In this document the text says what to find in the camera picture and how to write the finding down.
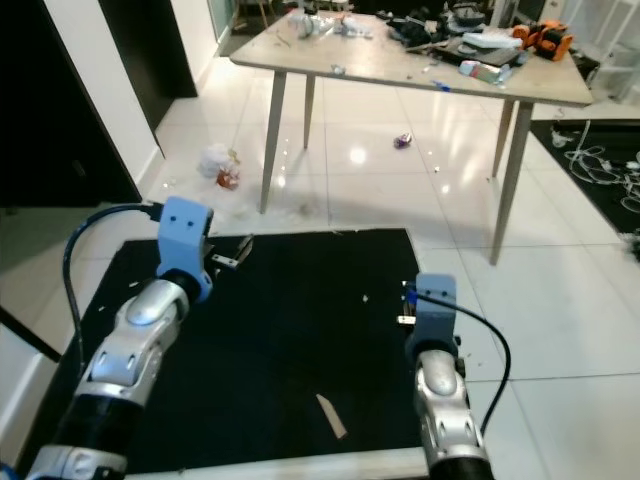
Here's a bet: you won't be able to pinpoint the black machine equipment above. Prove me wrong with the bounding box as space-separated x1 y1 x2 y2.
378 8 471 49

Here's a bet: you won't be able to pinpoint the white flat device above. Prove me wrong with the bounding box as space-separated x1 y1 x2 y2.
460 30 516 49

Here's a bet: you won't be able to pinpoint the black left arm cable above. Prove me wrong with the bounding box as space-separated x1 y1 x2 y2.
60 203 167 371

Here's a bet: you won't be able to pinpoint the orange black power tool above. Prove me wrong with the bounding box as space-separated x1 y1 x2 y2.
510 18 575 61

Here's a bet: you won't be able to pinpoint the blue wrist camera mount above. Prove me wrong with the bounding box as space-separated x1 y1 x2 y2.
405 274 459 353
157 196 214 301

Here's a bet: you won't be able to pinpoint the small wooden strip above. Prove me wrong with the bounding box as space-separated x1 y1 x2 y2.
315 393 348 441

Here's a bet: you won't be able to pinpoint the black floor mat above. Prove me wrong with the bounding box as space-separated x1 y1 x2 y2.
15 228 433 479

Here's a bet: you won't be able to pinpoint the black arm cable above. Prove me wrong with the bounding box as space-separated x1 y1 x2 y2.
410 290 513 436
60 203 167 371

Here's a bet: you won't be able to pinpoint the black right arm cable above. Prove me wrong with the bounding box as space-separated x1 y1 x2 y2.
410 290 513 436

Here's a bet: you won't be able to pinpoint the light wooden table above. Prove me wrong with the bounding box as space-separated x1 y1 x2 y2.
228 8 597 267

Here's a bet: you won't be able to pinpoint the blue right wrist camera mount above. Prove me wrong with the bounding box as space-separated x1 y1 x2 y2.
405 274 459 353

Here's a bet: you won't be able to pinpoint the black rug with cables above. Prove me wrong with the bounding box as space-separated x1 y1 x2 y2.
530 118 640 263

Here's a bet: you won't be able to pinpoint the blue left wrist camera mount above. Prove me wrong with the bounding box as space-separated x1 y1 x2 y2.
157 196 214 301

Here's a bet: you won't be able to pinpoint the tangled white cables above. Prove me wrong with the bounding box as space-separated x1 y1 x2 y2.
545 120 640 236

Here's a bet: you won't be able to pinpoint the white plastic trash bag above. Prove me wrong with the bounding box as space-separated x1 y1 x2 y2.
197 143 243 191

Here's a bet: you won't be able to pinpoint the white wire shelf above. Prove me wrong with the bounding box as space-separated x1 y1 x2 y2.
575 0 640 96

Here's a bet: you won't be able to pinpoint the black flat tray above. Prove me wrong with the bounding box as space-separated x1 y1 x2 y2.
432 36 526 69

